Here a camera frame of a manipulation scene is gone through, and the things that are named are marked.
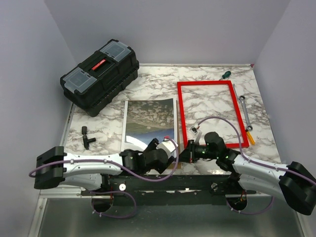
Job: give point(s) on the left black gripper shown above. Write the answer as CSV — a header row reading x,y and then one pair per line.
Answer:
x,y
152,146

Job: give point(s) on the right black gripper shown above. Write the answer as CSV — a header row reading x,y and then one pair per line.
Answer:
x,y
189,153

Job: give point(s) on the red wooden picture frame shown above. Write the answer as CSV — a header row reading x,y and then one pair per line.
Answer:
x,y
180,84

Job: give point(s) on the landscape photo print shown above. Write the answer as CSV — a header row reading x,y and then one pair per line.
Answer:
x,y
145,120

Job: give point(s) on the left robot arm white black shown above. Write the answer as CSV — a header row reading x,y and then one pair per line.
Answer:
x,y
55,166

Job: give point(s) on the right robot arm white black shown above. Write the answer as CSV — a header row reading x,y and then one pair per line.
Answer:
x,y
292,183

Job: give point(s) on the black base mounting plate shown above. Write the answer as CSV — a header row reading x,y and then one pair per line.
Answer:
x,y
176,190

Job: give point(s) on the small black cylinder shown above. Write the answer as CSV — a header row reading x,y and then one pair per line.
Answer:
x,y
86,140

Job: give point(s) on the silver ratchet wrench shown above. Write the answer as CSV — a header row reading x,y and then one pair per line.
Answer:
x,y
243,104

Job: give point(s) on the small silver open wrench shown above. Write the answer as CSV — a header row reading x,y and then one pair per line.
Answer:
x,y
234,87

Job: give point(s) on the black plastic toolbox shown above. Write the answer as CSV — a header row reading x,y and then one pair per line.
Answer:
x,y
96,81

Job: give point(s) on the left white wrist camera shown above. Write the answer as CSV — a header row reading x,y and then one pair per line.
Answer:
x,y
169,147

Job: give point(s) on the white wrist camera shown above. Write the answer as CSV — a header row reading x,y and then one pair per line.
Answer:
x,y
196,132
169,147

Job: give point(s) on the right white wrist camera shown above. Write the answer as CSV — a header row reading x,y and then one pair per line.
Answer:
x,y
196,132

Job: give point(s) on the green handled screwdriver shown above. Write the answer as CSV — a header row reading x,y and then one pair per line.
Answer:
x,y
226,75

